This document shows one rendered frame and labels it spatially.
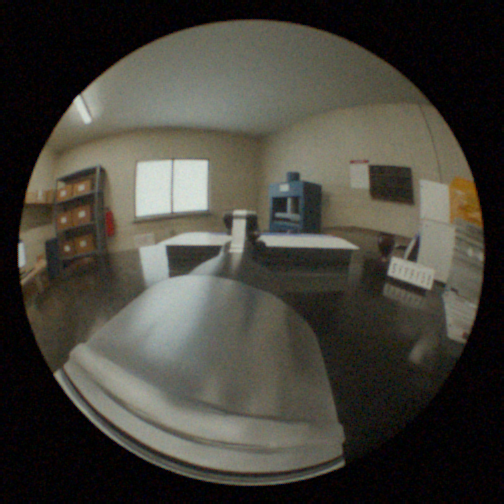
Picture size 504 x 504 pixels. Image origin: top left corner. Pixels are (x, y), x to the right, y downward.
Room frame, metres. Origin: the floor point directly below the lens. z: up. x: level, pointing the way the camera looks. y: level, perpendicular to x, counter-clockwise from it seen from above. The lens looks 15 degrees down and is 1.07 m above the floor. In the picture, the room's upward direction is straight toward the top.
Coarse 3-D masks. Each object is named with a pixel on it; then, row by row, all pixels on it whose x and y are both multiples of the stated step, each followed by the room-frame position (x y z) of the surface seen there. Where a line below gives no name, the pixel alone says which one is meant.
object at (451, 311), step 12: (444, 300) 0.11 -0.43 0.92; (456, 300) 0.09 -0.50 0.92; (444, 312) 0.09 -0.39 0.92; (456, 312) 0.06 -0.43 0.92; (468, 312) 0.02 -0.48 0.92; (444, 324) 0.06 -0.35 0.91; (456, 324) 0.03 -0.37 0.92; (468, 324) 0.00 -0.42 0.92; (444, 336) 0.04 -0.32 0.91; (456, 336) 0.02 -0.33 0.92; (444, 348) 0.02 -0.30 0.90; (456, 348) 0.00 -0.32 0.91
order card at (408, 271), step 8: (392, 264) 0.32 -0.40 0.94; (400, 264) 0.30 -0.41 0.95; (408, 264) 0.28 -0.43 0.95; (416, 264) 0.26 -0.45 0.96; (392, 272) 0.31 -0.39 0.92; (400, 272) 0.29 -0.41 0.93; (408, 272) 0.27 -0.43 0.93; (416, 272) 0.25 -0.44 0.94; (424, 272) 0.23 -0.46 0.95; (432, 272) 0.20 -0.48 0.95; (408, 280) 0.26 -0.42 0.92; (416, 280) 0.24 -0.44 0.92; (424, 280) 0.22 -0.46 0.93; (432, 280) 0.19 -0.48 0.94
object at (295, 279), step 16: (176, 256) 0.32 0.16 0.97; (192, 256) 0.32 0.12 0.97; (208, 256) 0.32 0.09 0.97; (272, 256) 0.30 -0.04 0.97; (288, 256) 0.30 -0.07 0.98; (304, 256) 0.30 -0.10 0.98; (320, 256) 0.30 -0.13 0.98; (336, 256) 0.29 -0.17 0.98; (176, 272) 0.32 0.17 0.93; (272, 272) 0.30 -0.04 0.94; (288, 272) 0.30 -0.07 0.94; (304, 272) 0.30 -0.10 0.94; (320, 272) 0.30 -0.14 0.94; (336, 272) 0.29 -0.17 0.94; (288, 288) 0.30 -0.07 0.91; (304, 288) 0.30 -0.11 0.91; (320, 288) 0.29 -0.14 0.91; (336, 288) 0.29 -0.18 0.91
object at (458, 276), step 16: (464, 224) 0.11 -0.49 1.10; (464, 240) 0.11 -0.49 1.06; (480, 240) 0.05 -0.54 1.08; (464, 256) 0.10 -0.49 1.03; (448, 272) 0.14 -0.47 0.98; (464, 272) 0.09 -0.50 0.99; (480, 272) 0.03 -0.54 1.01; (448, 288) 0.12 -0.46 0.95; (464, 288) 0.07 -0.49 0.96; (480, 288) 0.01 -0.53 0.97
